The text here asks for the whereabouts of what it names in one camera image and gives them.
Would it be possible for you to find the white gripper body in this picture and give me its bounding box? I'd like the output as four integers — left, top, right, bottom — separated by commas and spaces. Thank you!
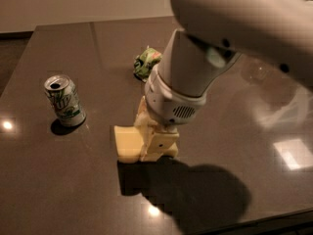
145, 66, 206, 125

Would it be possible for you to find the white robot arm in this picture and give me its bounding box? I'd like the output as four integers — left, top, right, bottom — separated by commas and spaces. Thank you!
131, 0, 313, 162

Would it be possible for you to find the crumpled green chip bag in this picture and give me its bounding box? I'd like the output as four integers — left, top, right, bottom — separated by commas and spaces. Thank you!
133, 47, 162, 82

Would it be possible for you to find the yellow sponge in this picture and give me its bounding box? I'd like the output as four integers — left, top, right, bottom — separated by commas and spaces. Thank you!
113, 125, 144, 164

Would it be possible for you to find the green white soda can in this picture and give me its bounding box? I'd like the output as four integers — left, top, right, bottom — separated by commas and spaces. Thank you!
44, 74, 86, 127

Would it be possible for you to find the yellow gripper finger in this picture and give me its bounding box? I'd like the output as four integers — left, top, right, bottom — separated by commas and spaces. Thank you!
140, 125, 179, 162
134, 96, 152, 138

